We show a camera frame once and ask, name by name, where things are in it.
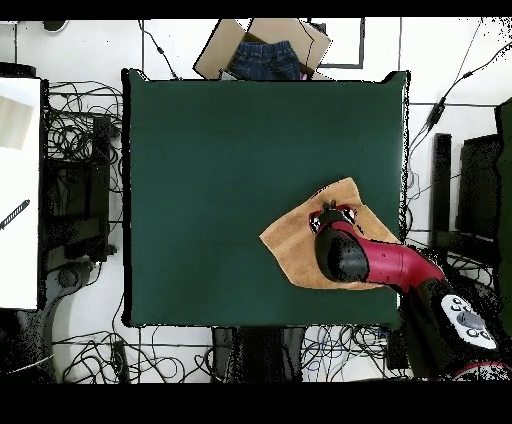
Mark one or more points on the black flat panel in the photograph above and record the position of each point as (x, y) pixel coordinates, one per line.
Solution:
(480, 188)

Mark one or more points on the black power strip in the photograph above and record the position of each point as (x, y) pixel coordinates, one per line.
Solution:
(120, 360)

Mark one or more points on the dark green table cloth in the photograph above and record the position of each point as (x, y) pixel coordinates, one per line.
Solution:
(200, 180)

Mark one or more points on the blue denim jeans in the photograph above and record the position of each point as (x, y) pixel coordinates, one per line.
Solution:
(264, 60)

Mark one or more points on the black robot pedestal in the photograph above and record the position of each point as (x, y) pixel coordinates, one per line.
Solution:
(260, 356)

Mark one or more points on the black upright bar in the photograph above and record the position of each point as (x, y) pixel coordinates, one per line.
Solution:
(442, 180)

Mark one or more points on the beige box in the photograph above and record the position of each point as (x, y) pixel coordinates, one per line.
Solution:
(14, 124)

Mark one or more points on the black power brick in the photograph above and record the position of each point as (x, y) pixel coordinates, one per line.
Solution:
(396, 352)

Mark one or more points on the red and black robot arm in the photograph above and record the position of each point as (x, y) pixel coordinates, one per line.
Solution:
(392, 264)

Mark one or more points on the white desk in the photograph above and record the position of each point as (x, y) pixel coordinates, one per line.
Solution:
(20, 260)

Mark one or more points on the black equipment rack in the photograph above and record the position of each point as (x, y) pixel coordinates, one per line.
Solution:
(80, 232)

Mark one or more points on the brown cardboard box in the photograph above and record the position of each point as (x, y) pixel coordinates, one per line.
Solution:
(216, 52)

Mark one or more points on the dark rounded object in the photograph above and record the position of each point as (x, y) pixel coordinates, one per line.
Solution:
(56, 25)

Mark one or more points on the tan terry towel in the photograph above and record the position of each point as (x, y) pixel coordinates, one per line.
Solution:
(292, 244)

